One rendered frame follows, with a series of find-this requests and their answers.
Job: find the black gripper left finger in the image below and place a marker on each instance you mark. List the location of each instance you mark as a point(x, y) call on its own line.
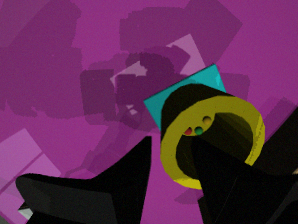
point(116, 196)

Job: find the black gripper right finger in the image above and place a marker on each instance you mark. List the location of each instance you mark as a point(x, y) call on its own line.
point(237, 193)

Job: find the yellow cup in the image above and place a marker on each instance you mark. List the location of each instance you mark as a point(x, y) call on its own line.
point(236, 127)

